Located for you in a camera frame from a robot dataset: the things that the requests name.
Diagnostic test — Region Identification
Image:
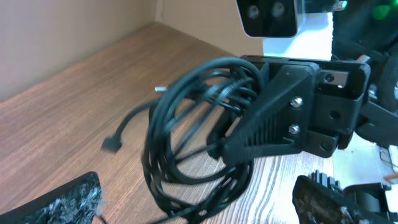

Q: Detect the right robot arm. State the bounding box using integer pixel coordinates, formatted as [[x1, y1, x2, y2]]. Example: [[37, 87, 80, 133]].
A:
[[206, 1, 397, 167]]

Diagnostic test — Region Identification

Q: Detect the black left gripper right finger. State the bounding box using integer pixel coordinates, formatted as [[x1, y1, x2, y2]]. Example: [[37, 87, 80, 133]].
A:
[[292, 170, 397, 224]]

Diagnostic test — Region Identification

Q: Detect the thick black USB cable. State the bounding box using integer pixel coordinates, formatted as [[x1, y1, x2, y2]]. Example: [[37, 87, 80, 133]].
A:
[[141, 57, 265, 224]]

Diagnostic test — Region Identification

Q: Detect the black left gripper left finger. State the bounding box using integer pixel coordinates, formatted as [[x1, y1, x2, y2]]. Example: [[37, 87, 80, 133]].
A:
[[1, 171, 103, 224]]

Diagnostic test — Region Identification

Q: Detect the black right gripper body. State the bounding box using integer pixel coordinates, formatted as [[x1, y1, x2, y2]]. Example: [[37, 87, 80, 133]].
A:
[[242, 55, 371, 158]]

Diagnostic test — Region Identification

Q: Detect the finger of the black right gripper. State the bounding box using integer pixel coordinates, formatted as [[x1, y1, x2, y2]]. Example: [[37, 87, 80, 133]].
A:
[[206, 63, 320, 167]]

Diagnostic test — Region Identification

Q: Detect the thin black USB cable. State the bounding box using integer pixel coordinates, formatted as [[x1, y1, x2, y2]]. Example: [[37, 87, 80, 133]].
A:
[[100, 71, 259, 162]]

